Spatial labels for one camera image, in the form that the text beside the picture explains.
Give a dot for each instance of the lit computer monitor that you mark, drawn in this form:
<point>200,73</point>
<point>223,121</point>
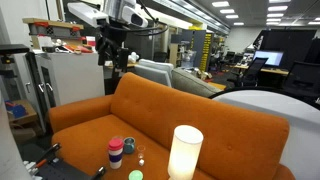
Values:
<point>271,57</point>

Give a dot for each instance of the striped cup with pink lid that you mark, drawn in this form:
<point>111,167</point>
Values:
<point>115,153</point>

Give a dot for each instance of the white plush toy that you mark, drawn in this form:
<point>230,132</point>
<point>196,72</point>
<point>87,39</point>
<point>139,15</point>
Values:
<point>133,57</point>

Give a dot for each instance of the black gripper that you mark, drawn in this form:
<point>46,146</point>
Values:
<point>111,33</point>

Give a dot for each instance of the white cylinder table lamp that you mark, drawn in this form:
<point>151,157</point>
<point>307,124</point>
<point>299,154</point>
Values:
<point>185,153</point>

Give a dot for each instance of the white round panel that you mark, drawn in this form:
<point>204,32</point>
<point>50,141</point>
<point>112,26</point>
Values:
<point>293,120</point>

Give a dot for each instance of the dark cabinet with yellow labels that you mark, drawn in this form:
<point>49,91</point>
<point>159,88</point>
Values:
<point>201,46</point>

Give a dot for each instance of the round green disc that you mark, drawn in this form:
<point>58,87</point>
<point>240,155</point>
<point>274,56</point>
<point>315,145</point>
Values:
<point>135,175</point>

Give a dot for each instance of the black office chair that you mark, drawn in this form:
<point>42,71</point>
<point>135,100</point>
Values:
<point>303,80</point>
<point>253,71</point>

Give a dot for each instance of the grey fabric sofa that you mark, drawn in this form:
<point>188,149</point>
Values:
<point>191,83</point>

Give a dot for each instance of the wooden shelf with black crate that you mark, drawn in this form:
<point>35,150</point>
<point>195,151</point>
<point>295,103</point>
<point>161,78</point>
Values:
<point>53,28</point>

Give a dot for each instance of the ceiling light panel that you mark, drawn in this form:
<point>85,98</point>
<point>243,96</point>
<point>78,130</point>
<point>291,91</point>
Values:
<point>277,8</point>
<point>227,11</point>
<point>220,4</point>
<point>275,15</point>

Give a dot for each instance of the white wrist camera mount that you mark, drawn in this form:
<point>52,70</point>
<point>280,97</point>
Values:
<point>86,13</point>

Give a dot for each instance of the cardboard box with blue items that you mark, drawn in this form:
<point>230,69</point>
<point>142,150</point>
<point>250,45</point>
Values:
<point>18,111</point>

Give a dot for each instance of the light grey padded chair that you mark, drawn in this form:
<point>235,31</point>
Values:
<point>153,71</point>

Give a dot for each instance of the glass jar container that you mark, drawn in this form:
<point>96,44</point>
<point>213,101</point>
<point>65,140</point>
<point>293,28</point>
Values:
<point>117,136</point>

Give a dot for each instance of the small white block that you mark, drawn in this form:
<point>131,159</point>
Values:
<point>141,162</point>

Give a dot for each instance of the black partition screen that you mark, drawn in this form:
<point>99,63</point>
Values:
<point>293,40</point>

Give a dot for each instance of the small clear glass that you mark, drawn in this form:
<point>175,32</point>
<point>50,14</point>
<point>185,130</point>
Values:
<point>141,151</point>

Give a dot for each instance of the black perforated robot table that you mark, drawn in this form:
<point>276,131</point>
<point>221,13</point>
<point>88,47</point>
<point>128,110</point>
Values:
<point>63,171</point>

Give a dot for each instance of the wooden office desk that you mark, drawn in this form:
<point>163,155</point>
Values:
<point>276,70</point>

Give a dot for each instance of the orange fabric sofa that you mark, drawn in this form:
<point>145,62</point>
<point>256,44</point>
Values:
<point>200,120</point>

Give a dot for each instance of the blue metal mug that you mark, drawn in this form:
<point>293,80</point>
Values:
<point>129,146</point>

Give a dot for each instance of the white metal cabinet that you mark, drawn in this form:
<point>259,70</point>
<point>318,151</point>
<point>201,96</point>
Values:
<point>76,78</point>

